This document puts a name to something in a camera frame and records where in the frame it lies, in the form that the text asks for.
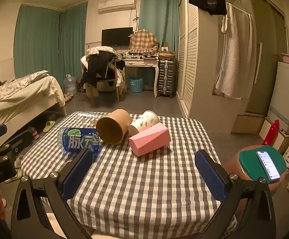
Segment red bottle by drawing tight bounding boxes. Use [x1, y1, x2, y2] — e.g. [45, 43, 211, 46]
[262, 119, 280, 146]

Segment white air conditioner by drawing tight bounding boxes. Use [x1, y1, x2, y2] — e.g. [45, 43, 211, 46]
[98, 0, 137, 15]

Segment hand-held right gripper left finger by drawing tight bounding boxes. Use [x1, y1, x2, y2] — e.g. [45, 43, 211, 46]
[11, 148, 95, 239]

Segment brown stool with green seat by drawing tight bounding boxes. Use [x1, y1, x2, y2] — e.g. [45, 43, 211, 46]
[221, 144, 288, 195]

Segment large water jug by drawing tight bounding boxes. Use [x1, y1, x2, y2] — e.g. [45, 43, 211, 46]
[63, 74, 77, 95]

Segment bed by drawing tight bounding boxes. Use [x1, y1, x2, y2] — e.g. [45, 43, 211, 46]
[0, 71, 68, 152]

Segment brown paper cup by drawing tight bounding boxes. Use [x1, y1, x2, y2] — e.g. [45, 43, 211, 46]
[96, 109, 132, 145]

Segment yellow slippers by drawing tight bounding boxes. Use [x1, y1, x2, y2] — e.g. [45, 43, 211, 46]
[43, 120, 56, 133]

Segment smartphone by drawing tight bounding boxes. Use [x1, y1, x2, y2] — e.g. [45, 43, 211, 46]
[256, 150, 281, 181]

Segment white fridge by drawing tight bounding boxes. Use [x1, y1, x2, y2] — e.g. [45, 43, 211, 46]
[267, 61, 289, 135]

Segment grey checkered tablecloth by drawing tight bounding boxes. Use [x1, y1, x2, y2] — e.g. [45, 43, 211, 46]
[21, 112, 237, 239]

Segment wooden chair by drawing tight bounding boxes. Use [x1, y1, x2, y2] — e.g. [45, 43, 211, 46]
[88, 57, 125, 105]

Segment grey door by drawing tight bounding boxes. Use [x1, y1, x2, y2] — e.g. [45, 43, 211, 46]
[246, 0, 289, 115]

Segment black jacket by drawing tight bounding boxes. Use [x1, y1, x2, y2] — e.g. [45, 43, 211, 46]
[82, 51, 118, 86]

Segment blue drink bottle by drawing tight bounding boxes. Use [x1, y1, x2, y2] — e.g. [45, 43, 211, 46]
[57, 127, 102, 154]

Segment pale slipper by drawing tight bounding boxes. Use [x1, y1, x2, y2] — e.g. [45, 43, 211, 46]
[14, 155, 24, 169]

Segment clear plastic cup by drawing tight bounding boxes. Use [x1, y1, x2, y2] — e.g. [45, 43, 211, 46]
[76, 112, 108, 130]

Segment white sneaker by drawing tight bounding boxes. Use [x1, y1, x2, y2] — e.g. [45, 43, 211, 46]
[29, 127, 40, 140]

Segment white louvred wardrobe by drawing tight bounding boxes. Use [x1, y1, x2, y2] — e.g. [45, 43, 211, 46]
[175, 0, 250, 119]

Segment pink faceted cup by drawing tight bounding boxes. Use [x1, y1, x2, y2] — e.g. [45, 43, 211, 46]
[129, 123, 171, 157]

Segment white storage box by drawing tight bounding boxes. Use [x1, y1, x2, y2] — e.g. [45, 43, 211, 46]
[260, 117, 289, 153]

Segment white desk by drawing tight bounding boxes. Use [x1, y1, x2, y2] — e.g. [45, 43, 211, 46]
[121, 54, 160, 97]

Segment green slipper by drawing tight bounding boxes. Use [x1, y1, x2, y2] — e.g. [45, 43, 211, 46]
[5, 169, 23, 184]

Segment black garment on hanger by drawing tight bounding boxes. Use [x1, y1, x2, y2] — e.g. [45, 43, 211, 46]
[188, 0, 227, 16]

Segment white hanging towel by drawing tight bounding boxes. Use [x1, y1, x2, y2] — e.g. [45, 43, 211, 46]
[214, 2, 256, 99]

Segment dark ribbed suitcase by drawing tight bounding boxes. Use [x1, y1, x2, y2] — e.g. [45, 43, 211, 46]
[157, 59, 177, 98]

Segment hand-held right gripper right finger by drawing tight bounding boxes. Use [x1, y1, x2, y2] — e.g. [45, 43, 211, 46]
[195, 150, 277, 239]

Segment floral quilt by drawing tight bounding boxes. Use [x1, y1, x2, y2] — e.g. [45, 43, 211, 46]
[0, 71, 51, 109]

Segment plaid cloth cover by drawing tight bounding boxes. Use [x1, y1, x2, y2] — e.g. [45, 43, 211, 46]
[128, 29, 159, 54]

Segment cardboard box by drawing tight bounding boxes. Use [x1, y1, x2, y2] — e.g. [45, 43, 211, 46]
[159, 51, 177, 60]

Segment blue laundry basket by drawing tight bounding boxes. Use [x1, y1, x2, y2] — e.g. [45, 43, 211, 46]
[129, 77, 143, 93]

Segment black television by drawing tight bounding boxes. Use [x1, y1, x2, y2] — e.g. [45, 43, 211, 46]
[102, 27, 133, 47]

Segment white leaf-print cup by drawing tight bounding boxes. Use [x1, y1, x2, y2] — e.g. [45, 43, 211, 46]
[129, 110, 161, 137]

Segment teal window curtain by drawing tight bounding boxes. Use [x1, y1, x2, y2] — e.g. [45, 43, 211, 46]
[139, 0, 181, 53]
[14, 4, 62, 79]
[60, 2, 88, 78]

